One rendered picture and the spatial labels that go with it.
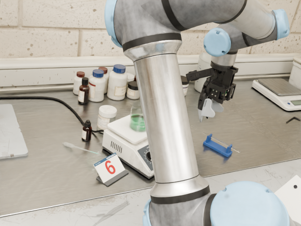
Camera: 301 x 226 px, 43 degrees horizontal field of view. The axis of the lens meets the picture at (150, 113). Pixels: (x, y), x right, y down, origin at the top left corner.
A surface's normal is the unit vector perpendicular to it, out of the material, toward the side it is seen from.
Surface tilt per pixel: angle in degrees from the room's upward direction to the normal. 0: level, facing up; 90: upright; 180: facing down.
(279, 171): 0
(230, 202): 38
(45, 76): 90
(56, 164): 0
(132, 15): 75
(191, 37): 90
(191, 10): 103
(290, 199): 43
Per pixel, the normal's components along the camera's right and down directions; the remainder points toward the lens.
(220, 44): -0.43, 0.36
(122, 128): 0.17, -0.86
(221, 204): -0.37, -0.61
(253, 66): 0.44, 0.49
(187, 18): 0.07, 0.82
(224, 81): -0.62, 0.28
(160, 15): -0.29, 0.65
